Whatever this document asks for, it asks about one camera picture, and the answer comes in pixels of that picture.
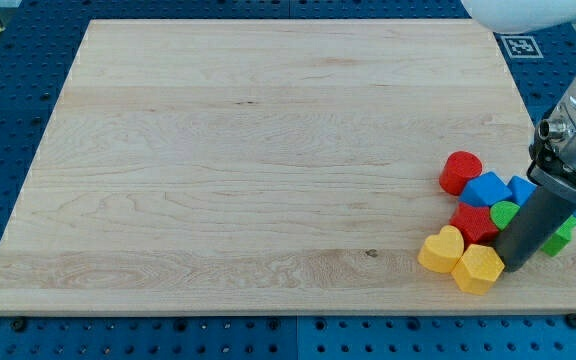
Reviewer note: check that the green cube block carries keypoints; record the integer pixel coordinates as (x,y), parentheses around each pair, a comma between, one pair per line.
(560,238)

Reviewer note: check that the wooden board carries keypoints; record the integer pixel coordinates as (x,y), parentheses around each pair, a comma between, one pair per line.
(266,167)

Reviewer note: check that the blue pentagon block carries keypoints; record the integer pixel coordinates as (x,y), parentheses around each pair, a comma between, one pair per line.
(485,191)

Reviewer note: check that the fiducial marker tag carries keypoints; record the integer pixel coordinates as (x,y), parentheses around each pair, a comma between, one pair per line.
(521,47)

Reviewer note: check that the yellow heart block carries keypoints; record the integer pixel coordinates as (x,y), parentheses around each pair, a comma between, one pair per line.
(440,252)

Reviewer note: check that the blue cube block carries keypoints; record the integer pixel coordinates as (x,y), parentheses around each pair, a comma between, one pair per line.
(521,190)

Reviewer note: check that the red star block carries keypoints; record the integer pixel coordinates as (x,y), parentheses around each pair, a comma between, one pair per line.
(474,223)

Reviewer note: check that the green round block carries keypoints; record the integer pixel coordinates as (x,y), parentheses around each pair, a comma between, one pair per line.
(501,213)

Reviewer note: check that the yellow hexagon block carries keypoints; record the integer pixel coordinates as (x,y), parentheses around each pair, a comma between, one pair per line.
(477,270)

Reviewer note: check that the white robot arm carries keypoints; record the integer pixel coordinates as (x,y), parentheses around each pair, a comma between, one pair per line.
(520,16)

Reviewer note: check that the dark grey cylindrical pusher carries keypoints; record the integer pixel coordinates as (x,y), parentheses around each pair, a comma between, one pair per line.
(544,212)

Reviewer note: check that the red cylinder block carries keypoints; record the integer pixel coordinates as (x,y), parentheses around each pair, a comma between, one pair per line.
(459,168)

